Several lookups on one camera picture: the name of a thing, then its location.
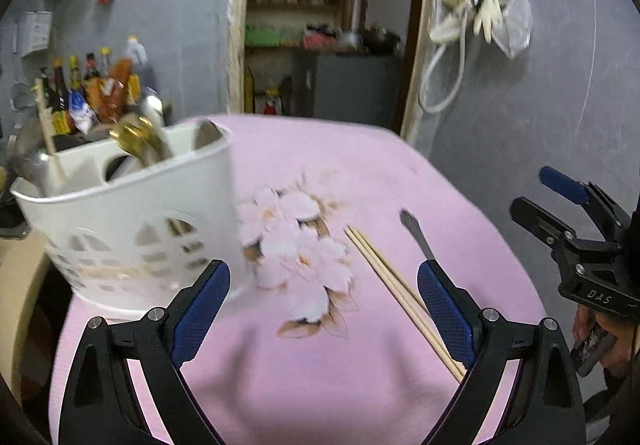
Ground wooden chopstick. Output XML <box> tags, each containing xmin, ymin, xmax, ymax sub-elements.
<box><xmin>344</xmin><ymin>230</ymin><xmax>466</xmax><ymax>383</ymax></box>
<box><xmin>345</xmin><ymin>225</ymin><xmax>431</xmax><ymax>317</ymax></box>

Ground large steel spoon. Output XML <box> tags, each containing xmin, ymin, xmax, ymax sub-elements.
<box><xmin>13</xmin><ymin>147</ymin><xmax>50</xmax><ymax>197</ymax></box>

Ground right hand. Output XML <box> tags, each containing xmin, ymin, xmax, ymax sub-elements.
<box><xmin>570</xmin><ymin>304</ymin><xmax>639</xmax><ymax>378</ymax></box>

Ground white plastic utensil holder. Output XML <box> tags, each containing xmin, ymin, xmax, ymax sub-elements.
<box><xmin>11</xmin><ymin>121</ymin><xmax>255</xmax><ymax>318</ymax></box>

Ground pink floral tablecloth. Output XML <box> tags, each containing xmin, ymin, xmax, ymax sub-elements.
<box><xmin>50</xmin><ymin>116</ymin><xmax>544</xmax><ymax>444</ymax></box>

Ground orange snack packet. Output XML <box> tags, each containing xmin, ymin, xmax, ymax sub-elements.
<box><xmin>98</xmin><ymin>57</ymin><xmax>132</xmax><ymax>124</ymax></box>

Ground large clear oil bottle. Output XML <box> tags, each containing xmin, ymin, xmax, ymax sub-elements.
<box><xmin>125</xmin><ymin>36</ymin><xmax>149</xmax><ymax>105</ymax></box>

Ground grey cabinet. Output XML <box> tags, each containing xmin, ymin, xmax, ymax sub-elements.
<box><xmin>291</xmin><ymin>52</ymin><xmax>401</xmax><ymax>129</ymax></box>

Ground wooden spatula in holder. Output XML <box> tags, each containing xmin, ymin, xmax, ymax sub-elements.
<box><xmin>32</xmin><ymin>78</ymin><xmax>66</xmax><ymax>190</ymax></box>

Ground dark soy sauce bottle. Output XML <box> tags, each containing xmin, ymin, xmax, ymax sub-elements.
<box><xmin>51</xmin><ymin>57</ymin><xmax>73</xmax><ymax>135</ymax></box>

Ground clear plastic bag on hook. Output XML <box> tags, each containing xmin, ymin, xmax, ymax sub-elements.
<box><xmin>492</xmin><ymin>0</ymin><xmax>534</xmax><ymax>60</ymax></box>

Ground white gloves on hook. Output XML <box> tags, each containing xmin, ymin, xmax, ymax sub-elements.
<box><xmin>430</xmin><ymin>0</ymin><xmax>506</xmax><ymax>44</ymax></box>

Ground gold handled utensil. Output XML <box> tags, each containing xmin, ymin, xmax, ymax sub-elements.
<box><xmin>110</xmin><ymin>116</ymin><xmax>166</xmax><ymax>168</ymax></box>

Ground white coiled cable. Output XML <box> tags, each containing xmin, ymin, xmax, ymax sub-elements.
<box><xmin>418</xmin><ymin>6</ymin><xmax>471</xmax><ymax>115</ymax></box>

